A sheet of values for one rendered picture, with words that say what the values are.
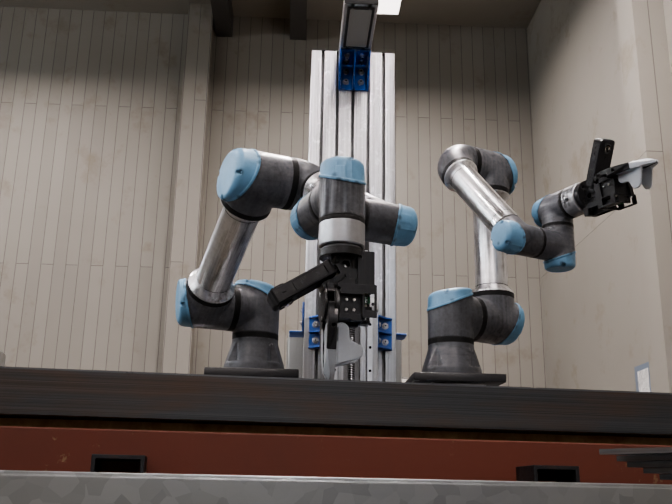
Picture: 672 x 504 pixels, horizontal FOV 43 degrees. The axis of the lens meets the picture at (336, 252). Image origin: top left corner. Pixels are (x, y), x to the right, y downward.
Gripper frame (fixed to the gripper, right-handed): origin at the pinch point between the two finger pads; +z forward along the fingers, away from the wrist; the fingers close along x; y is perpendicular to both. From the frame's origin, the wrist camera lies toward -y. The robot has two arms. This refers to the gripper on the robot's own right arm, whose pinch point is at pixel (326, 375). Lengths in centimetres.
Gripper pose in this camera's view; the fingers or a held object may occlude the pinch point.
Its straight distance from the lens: 130.6
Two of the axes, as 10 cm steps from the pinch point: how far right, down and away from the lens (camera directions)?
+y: 9.9, 0.6, 1.6
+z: -0.1, 9.6, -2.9
